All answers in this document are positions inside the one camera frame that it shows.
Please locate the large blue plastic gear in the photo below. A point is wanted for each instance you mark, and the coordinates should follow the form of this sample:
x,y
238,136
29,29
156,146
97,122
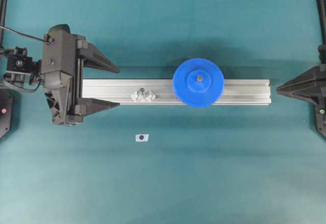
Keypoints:
x,y
194,93

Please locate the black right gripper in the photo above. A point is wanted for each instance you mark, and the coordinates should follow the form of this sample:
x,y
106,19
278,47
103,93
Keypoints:
x,y
317,75

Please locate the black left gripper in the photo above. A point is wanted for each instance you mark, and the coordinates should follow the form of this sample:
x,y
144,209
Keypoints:
x,y
58,71

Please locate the black left frame post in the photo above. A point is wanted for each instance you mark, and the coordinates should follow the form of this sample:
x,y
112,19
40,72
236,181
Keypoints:
x,y
3,12

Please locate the white sticker with dark dot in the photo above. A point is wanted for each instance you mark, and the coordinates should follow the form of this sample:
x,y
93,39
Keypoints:
x,y
141,137

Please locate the black right frame post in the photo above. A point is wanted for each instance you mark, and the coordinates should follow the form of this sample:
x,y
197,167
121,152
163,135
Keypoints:
x,y
321,12

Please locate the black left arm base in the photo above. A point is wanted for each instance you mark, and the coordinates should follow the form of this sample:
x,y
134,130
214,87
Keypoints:
x,y
6,111

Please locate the aluminium extrusion rail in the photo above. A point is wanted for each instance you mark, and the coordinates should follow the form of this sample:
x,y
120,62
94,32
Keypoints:
x,y
160,91

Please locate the white plastic bracket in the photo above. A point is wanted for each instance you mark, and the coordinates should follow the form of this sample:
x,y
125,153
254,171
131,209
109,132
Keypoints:
x,y
149,96
137,96

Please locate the black frame post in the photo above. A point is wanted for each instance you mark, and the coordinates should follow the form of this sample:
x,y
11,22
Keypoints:
x,y
3,12
321,12

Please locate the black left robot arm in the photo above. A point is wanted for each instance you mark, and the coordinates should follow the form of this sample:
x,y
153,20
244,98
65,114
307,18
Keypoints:
x,y
22,69

